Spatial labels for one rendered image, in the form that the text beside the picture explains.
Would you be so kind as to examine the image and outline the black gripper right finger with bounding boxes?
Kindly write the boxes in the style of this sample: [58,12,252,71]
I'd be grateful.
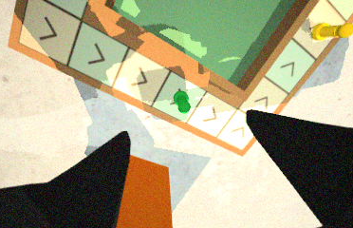
[245,109,353,225]

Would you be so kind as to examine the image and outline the green game pawn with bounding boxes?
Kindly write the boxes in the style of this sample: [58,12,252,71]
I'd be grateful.
[174,90,191,114]

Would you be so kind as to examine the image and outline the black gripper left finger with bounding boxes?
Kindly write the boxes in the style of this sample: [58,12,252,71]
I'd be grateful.
[0,131,131,228]

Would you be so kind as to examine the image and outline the yellow game pawn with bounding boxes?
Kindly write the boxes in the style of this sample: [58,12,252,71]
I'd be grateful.
[311,23,353,41]

